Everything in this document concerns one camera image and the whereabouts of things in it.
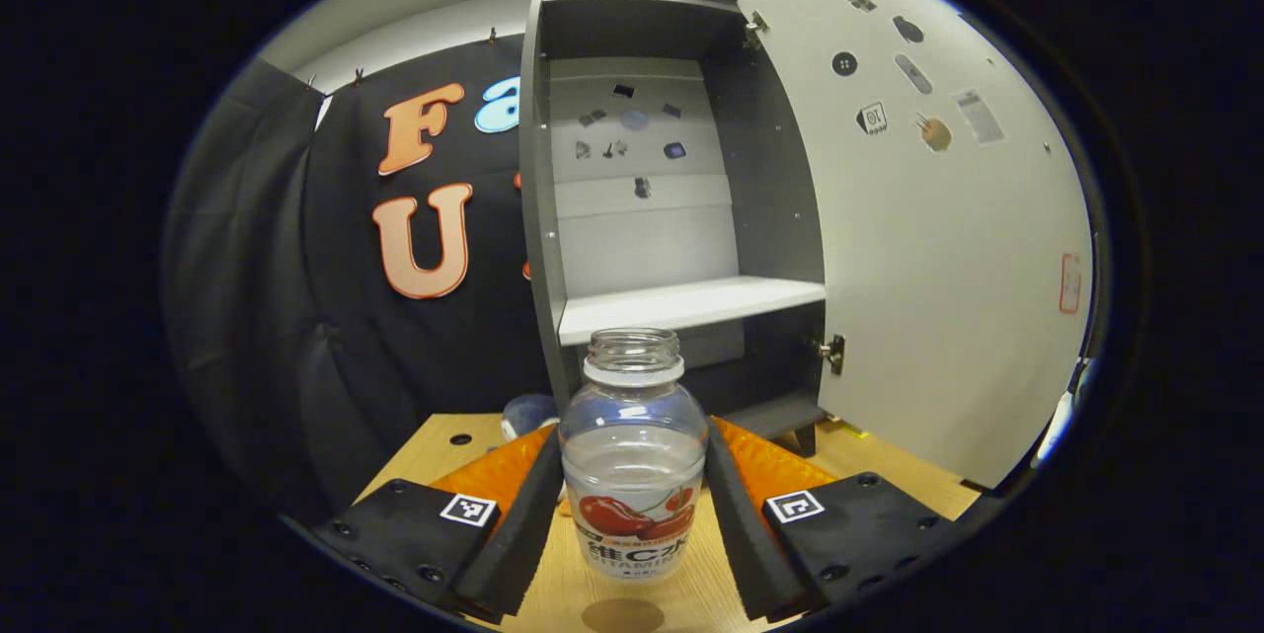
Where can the clear plastic bottle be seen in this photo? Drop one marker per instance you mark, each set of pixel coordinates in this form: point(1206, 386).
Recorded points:
point(632, 455)

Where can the beige cabinet door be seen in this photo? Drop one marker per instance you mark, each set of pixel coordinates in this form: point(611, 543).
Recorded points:
point(938, 268)

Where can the penguin plush toy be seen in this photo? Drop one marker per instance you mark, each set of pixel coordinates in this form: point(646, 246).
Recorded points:
point(528, 416)

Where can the white cabinet shelf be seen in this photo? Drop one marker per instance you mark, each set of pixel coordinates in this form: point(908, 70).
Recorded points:
point(681, 302)

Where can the round brown coaster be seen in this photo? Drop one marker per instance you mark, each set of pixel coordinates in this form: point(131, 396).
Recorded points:
point(622, 615)

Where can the metal door hinge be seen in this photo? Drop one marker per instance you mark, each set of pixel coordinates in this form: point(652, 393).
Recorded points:
point(832, 354)
point(756, 22)

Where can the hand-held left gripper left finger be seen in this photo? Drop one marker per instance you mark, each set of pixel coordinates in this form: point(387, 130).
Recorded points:
point(513, 544)

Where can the black backdrop cloth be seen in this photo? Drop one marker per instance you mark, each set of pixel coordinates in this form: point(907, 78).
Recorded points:
point(276, 317)

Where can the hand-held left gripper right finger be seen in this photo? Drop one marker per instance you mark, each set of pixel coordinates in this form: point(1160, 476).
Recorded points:
point(746, 544)

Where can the row of cloth clips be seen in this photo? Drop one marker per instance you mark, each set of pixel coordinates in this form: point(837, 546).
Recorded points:
point(491, 37)

